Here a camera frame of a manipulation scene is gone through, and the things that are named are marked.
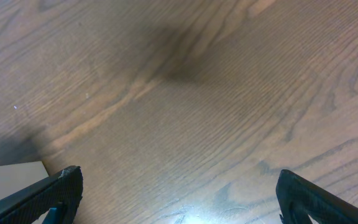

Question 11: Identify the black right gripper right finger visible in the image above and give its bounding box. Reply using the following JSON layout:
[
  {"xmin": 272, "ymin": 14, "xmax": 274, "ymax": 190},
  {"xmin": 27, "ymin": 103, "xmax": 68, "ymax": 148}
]
[{"xmin": 275, "ymin": 169, "xmax": 358, "ymax": 224}]

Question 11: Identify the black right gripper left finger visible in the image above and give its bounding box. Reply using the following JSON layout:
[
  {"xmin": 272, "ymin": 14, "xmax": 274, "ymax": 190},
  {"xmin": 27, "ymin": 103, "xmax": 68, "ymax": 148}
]
[{"xmin": 0, "ymin": 166, "xmax": 83, "ymax": 224}]

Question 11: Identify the white box with pink interior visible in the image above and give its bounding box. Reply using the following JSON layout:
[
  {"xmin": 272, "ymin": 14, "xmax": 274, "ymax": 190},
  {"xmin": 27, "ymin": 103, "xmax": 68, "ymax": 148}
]
[{"xmin": 0, "ymin": 161, "xmax": 49, "ymax": 200}]

